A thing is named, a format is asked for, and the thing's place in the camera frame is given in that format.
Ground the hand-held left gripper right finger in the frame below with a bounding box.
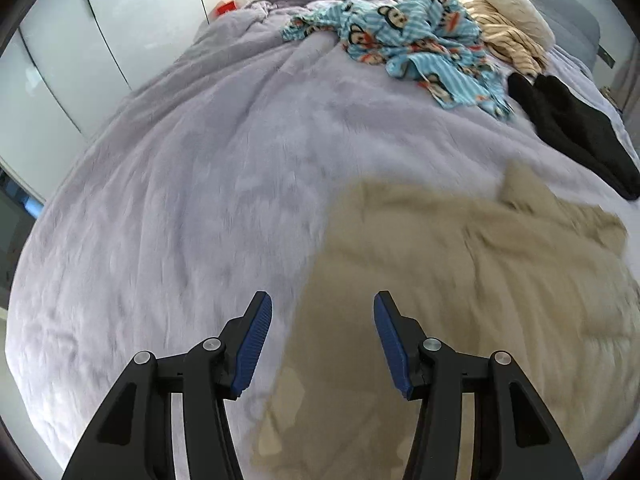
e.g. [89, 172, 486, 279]
[374, 290, 583, 480]

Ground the black folded garment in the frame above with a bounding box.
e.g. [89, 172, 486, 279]
[507, 72, 640, 200]

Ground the grey quilted headboard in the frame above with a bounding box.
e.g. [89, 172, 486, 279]
[320, 0, 601, 66]

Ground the round cream cushion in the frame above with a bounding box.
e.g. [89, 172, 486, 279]
[472, 0, 556, 51]

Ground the beige striped garment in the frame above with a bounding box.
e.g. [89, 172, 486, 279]
[455, 0, 551, 78]

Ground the white wardrobe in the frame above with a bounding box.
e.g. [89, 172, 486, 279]
[0, 0, 236, 201]

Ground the beige puffer jacket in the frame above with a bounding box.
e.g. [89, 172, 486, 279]
[250, 160, 640, 480]

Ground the blue monkey print pajamas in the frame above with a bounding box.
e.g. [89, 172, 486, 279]
[282, 0, 516, 121]

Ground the light grey curtain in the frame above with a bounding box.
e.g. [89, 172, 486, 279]
[612, 35, 640, 113]

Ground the lavender plush blanket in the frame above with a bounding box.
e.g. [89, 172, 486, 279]
[5, 0, 640, 461]

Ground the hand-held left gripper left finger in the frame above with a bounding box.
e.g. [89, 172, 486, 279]
[62, 291, 273, 480]

